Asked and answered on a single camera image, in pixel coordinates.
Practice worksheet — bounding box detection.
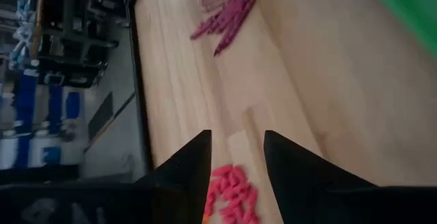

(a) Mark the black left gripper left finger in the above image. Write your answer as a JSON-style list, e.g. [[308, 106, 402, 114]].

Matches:
[[136, 130, 212, 224]]

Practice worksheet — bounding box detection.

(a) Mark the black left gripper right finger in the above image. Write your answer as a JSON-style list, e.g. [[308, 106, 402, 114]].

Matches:
[[264, 130, 376, 224]]

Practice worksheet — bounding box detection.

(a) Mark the pink foam earplug pile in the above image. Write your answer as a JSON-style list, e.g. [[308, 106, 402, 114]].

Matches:
[[203, 164, 260, 224]]

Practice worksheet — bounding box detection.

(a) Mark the blue container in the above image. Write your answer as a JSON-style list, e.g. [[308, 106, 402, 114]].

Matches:
[[66, 92, 81, 120], [13, 68, 39, 139], [47, 85, 64, 135]]

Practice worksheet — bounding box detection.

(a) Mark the white jug blue label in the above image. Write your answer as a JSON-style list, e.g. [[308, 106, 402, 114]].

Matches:
[[0, 130, 21, 170], [29, 130, 62, 169]]

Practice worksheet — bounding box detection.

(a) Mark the black metal shelf rack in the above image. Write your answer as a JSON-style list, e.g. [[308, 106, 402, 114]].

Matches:
[[33, 0, 120, 89]]

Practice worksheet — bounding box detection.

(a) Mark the wooden stick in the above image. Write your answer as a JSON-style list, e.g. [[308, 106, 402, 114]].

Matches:
[[29, 0, 46, 59]]

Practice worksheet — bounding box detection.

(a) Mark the green slotted plastic basket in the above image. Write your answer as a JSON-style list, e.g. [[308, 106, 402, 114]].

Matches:
[[361, 0, 437, 59]]

